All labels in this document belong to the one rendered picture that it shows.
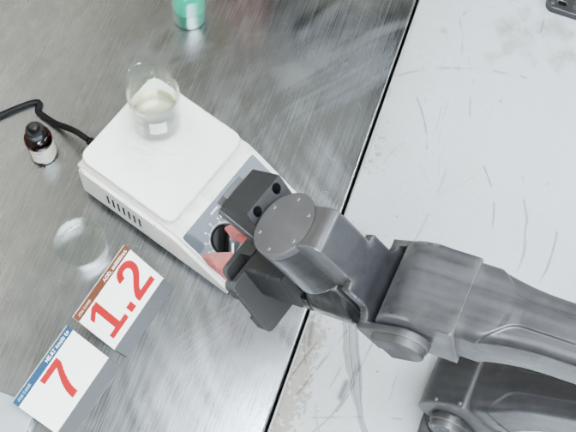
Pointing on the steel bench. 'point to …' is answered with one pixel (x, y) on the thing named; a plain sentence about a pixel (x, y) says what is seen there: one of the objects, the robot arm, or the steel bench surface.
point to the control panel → (201, 231)
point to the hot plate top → (163, 159)
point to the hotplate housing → (123, 205)
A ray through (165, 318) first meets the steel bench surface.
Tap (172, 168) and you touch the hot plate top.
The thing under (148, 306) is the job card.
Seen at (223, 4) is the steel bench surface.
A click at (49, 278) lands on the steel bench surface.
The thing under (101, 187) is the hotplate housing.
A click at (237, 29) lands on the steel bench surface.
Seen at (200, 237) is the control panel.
